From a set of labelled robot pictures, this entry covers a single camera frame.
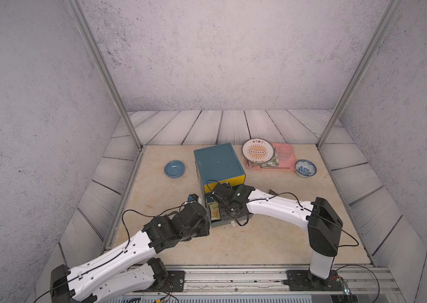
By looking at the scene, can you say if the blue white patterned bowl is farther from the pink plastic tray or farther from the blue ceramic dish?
the blue ceramic dish

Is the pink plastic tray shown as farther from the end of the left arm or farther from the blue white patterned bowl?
the end of the left arm

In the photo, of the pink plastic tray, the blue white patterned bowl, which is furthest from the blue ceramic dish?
the blue white patterned bowl

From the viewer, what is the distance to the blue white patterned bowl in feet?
3.49

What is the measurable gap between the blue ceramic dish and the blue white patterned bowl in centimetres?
64

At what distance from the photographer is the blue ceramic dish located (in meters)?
1.07
